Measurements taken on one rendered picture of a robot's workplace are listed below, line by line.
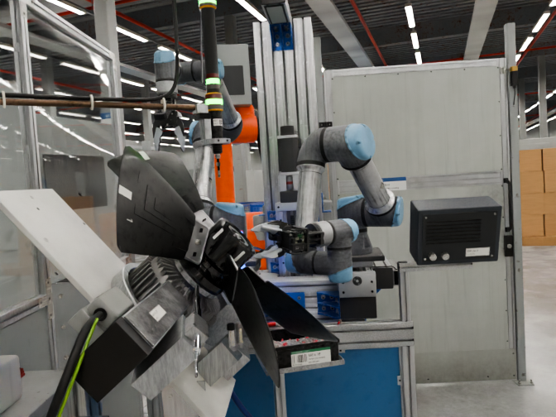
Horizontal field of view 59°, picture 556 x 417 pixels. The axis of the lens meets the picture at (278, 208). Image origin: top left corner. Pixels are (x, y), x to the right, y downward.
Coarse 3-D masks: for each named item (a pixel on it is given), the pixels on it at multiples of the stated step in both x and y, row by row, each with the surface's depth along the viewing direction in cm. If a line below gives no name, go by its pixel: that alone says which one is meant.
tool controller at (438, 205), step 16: (416, 208) 156; (432, 208) 154; (448, 208) 153; (464, 208) 153; (480, 208) 152; (496, 208) 152; (416, 224) 156; (432, 224) 154; (448, 224) 154; (464, 224) 154; (480, 224) 154; (496, 224) 154; (416, 240) 157; (432, 240) 155; (448, 240) 156; (464, 240) 156; (480, 240) 155; (496, 240) 156; (416, 256) 159; (432, 256) 155; (448, 256) 155; (464, 256) 157; (480, 256) 157; (496, 256) 157
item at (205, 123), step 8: (200, 104) 121; (200, 112) 121; (200, 120) 123; (208, 120) 122; (200, 128) 124; (208, 128) 122; (200, 136) 124; (208, 136) 122; (208, 144) 124; (224, 144) 128
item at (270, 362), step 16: (240, 272) 104; (240, 288) 105; (240, 304) 106; (256, 304) 92; (240, 320) 106; (256, 320) 96; (256, 336) 99; (256, 352) 101; (272, 352) 90; (272, 368) 94
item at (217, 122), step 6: (216, 114) 123; (216, 120) 123; (222, 120) 125; (216, 126) 123; (222, 126) 125; (216, 132) 124; (222, 132) 125; (216, 144) 124; (222, 144) 125; (216, 150) 124; (222, 150) 125
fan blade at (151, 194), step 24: (120, 168) 91; (144, 168) 97; (144, 192) 95; (168, 192) 102; (120, 216) 87; (144, 216) 93; (168, 216) 100; (192, 216) 107; (120, 240) 86; (144, 240) 93; (168, 240) 100
